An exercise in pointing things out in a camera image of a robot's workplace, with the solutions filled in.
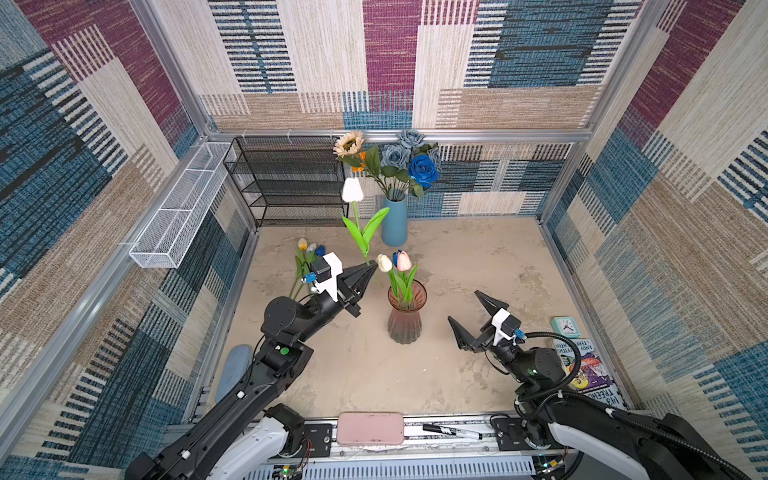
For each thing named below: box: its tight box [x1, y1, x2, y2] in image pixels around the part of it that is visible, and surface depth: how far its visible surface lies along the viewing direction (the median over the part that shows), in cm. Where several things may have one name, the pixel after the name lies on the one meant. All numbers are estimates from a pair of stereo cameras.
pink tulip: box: [397, 251, 412, 283], surface depth 73 cm
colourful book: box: [554, 339, 628, 411], surface depth 82 cm
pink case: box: [337, 411, 404, 446], surface depth 76 cm
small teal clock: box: [550, 316, 581, 338], surface depth 91 cm
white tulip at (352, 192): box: [341, 177, 390, 266], surface depth 52 cm
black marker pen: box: [422, 424, 483, 440], surface depth 76 cm
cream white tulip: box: [376, 254, 393, 273], surface depth 72 cm
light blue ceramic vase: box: [382, 194, 408, 247], surface depth 107 cm
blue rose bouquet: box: [366, 129, 442, 200], surface depth 89 cm
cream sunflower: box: [333, 131, 390, 197], surface depth 86 cm
